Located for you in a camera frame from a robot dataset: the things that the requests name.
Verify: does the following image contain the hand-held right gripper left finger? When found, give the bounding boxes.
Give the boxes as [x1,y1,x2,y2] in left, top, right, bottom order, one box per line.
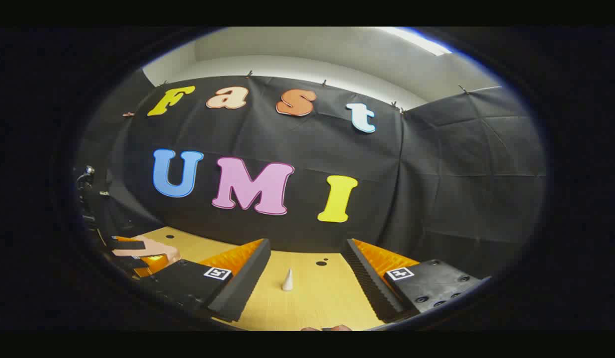
[138,238,272,323]

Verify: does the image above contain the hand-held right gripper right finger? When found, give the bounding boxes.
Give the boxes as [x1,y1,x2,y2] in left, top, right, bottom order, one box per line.
[340,238,488,324]

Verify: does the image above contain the pink suitcase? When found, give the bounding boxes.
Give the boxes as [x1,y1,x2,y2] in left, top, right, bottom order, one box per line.
[112,236,181,265]

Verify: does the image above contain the black backdrop cloth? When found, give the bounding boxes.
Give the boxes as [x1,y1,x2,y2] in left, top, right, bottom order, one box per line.
[76,75,546,279]

